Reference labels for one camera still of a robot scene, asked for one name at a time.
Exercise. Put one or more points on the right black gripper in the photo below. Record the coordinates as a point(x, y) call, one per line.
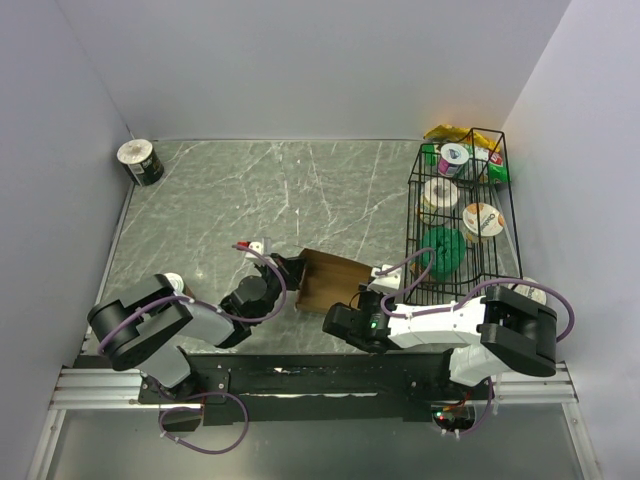
point(367, 293)

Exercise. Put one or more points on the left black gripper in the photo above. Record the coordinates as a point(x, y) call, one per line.
point(292, 270)

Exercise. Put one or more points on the brown cardboard box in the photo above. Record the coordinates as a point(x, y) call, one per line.
point(328, 279)

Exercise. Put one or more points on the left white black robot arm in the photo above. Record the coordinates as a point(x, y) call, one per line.
point(135, 330)

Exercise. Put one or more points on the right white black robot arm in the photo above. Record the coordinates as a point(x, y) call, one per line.
point(501, 331)

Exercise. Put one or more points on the tin can brown label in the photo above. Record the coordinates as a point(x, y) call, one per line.
point(178, 284)

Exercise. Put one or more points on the Chobani yogurt cup in basket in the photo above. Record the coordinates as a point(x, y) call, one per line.
point(481, 222)

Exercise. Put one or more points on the white yogurt cup on table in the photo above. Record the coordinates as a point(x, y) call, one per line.
point(529, 291)

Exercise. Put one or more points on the green black chips can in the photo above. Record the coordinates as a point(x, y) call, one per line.
point(140, 161)

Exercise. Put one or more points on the blue white yogurt cup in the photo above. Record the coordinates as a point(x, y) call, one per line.
point(453, 157)

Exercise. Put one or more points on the green snack bag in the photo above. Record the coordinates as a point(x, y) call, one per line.
point(484, 170)

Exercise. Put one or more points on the yellow snack bag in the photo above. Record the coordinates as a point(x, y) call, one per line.
point(446, 133)

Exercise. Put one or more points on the red white package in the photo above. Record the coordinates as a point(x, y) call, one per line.
point(496, 159)

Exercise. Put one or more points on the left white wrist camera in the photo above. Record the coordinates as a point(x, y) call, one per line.
point(255, 249)

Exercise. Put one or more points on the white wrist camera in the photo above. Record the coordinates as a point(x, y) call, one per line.
point(255, 249)
point(385, 279)

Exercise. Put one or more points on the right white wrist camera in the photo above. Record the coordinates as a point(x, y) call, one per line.
point(385, 279)

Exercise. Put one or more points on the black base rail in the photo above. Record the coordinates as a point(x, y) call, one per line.
point(318, 387)

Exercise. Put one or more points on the black wire basket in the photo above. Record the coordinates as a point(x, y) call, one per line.
point(497, 258)

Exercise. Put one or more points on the aluminium frame rail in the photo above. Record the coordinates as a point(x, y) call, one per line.
point(103, 389)

